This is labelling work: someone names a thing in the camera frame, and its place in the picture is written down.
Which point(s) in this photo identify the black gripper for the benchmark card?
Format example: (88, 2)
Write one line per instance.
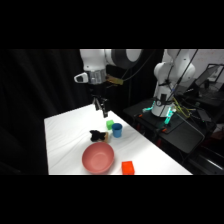
(98, 90)

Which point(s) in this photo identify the blue plastic cup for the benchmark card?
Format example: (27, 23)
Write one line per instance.
(117, 130)

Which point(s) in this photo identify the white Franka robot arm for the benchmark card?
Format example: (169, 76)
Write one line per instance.
(96, 60)

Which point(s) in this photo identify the pink bowl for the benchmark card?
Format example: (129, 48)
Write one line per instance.
(98, 158)

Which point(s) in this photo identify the green cube block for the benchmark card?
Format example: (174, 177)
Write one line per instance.
(109, 124)

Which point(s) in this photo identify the black plush toy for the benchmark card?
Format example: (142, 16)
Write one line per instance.
(95, 135)

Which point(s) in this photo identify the small wooden block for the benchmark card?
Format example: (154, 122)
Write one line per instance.
(105, 136)

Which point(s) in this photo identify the white tablecloth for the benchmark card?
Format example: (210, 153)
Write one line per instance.
(73, 140)

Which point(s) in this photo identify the orange cube block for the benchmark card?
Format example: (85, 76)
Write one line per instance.
(128, 167)

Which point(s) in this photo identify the green status light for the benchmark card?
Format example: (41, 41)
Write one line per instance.
(168, 116)

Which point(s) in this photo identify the black robot stand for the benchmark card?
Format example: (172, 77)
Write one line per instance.
(181, 131)

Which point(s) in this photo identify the black laptop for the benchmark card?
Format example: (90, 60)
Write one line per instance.
(210, 78)

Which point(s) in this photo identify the tan wrist bracket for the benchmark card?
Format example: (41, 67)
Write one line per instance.
(115, 80)

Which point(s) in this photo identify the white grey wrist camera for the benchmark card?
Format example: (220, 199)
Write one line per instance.
(81, 78)

